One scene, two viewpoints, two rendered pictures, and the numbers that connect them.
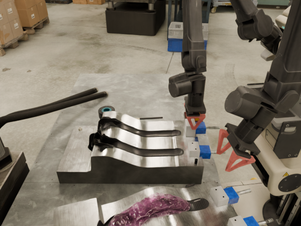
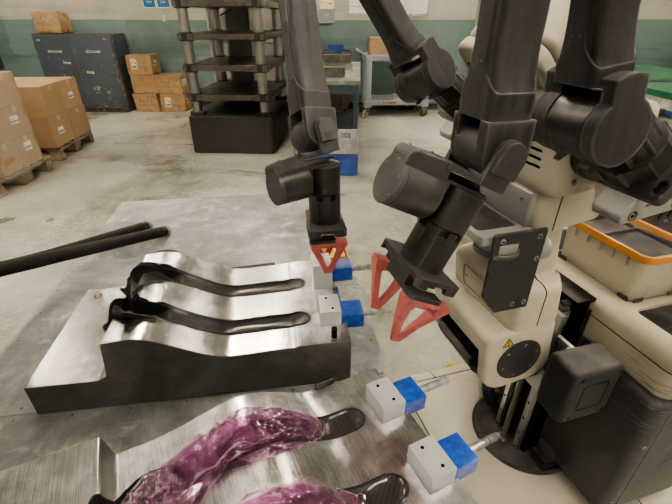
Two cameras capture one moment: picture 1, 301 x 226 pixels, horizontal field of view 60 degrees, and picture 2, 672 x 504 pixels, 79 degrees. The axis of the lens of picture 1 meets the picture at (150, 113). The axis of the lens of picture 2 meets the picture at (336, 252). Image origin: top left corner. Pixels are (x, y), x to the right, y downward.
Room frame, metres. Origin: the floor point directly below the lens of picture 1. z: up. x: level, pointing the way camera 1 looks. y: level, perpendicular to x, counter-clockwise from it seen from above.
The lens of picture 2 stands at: (0.13, -0.08, 1.34)
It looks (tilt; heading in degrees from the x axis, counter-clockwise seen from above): 30 degrees down; 351
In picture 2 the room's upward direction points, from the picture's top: straight up
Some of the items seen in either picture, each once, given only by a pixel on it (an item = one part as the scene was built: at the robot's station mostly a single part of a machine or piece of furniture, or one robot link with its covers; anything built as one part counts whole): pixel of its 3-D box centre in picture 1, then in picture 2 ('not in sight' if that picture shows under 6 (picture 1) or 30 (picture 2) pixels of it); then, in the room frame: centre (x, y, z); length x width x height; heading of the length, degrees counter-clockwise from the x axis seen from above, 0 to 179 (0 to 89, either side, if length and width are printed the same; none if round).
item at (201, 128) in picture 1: (202, 128); (345, 269); (0.80, -0.20, 0.91); 0.13 x 0.05 x 0.05; 90
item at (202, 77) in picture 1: (195, 83); (321, 177); (0.80, -0.15, 1.10); 0.07 x 0.06 x 0.07; 117
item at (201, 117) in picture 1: (194, 117); (326, 247); (0.79, -0.16, 0.97); 0.07 x 0.07 x 0.09; 0
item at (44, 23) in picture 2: not in sight; (52, 22); (7.70, 3.06, 1.26); 0.42 x 0.33 x 0.29; 78
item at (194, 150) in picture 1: (206, 152); (356, 313); (0.69, -0.20, 0.89); 0.13 x 0.05 x 0.05; 89
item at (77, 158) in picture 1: (131, 145); (205, 315); (0.75, 0.07, 0.87); 0.50 x 0.26 x 0.14; 90
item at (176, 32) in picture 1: (188, 30); (327, 141); (4.10, -0.60, 0.28); 0.61 x 0.41 x 0.15; 78
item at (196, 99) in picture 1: (195, 98); (324, 209); (0.80, -0.16, 1.04); 0.10 x 0.07 x 0.07; 0
